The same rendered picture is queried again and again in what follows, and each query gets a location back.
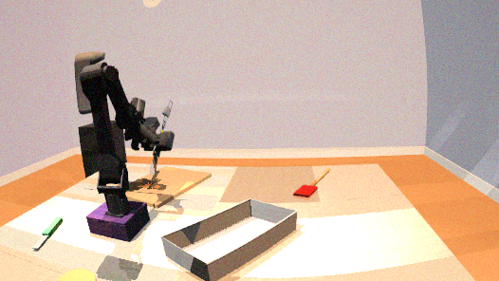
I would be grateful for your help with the red spatula with wooden handle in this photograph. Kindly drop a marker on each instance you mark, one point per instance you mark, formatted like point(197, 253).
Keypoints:
point(308, 190)

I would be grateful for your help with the light wooden board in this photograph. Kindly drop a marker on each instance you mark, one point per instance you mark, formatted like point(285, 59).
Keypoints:
point(166, 185)

